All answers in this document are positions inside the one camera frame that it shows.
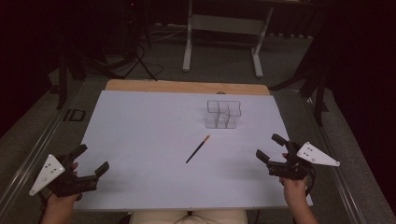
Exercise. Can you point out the white metal desk frame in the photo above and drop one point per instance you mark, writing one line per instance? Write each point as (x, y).
(225, 25)

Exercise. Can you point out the black tripod stand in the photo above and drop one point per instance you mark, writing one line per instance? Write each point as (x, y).
(137, 56)

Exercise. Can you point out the wooden table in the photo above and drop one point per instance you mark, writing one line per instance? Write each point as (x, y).
(174, 86)

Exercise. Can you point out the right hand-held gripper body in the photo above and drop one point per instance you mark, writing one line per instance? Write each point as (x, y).
(292, 169)

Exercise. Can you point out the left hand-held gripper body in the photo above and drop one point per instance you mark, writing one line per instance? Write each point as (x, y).
(70, 183)

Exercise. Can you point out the person's beige trousers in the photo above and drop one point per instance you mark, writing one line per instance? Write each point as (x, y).
(190, 217)

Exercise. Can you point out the person's left hand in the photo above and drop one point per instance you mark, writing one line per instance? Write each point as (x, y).
(63, 202)

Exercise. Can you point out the person's right hand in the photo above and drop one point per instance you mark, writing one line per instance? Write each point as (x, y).
(294, 191)

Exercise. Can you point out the white table cover board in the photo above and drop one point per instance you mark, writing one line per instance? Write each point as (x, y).
(162, 149)

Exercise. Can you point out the metal floor rail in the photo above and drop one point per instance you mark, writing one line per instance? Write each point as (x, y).
(339, 174)
(28, 168)

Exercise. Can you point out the clear acrylic organiser box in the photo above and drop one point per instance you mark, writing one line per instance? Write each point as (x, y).
(223, 114)

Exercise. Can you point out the black floor socket plate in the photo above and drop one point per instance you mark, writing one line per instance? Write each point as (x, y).
(74, 115)

